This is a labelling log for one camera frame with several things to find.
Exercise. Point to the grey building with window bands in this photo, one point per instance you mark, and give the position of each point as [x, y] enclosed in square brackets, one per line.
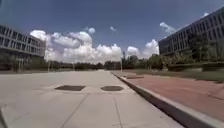
[20, 43]

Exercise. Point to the grey concrete kerb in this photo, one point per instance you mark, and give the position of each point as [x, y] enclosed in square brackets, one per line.
[166, 106]

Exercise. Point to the pole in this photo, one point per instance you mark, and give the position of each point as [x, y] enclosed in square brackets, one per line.
[121, 65]

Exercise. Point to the red brick path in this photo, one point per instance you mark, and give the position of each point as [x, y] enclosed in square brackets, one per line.
[190, 90]

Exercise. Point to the dark grey long building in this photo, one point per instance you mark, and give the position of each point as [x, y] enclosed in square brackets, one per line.
[203, 31]

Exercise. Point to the grey concrete slab pavement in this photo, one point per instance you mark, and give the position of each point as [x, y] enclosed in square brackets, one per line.
[83, 110]

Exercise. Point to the dark green hedge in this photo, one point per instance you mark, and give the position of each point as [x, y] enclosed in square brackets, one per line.
[190, 66]

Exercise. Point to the green grass strip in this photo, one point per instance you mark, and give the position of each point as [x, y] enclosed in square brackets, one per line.
[203, 74]

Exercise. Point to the tree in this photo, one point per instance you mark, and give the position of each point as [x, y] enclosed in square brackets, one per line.
[199, 46]

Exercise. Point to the row of trees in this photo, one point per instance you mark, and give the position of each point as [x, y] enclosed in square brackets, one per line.
[133, 63]

